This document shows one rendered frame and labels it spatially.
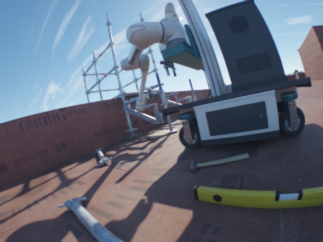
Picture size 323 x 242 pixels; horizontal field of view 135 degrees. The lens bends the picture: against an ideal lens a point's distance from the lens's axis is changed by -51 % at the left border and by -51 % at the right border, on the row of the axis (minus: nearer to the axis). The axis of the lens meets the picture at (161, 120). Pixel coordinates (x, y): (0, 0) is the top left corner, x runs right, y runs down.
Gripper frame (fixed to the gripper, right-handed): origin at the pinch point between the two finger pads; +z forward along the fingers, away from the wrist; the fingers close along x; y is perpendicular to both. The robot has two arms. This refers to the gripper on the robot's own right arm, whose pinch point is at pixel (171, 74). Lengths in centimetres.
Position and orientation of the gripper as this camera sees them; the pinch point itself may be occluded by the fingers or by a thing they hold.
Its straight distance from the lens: 141.0
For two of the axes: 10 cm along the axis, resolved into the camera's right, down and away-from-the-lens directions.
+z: 2.5, 9.6, 0.8
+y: 7.9, -1.5, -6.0
